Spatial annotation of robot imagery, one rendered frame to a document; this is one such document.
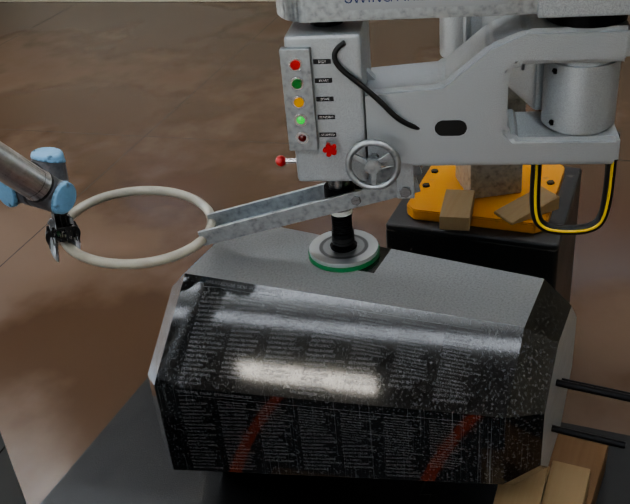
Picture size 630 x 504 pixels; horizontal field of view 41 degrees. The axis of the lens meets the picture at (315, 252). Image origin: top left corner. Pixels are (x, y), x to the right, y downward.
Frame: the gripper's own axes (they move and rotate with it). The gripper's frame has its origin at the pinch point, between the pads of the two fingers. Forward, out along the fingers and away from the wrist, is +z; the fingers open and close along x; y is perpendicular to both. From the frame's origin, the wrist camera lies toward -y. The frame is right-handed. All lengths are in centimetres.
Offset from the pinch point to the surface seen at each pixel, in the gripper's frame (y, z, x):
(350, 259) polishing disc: 42, -4, 78
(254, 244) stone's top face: 14, 1, 56
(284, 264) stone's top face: 30, 0, 61
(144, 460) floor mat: 7, 89, 13
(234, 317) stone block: 39, 8, 41
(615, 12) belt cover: 76, -82, 129
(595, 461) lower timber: 88, 64, 146
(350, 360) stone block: 69, 9, 66
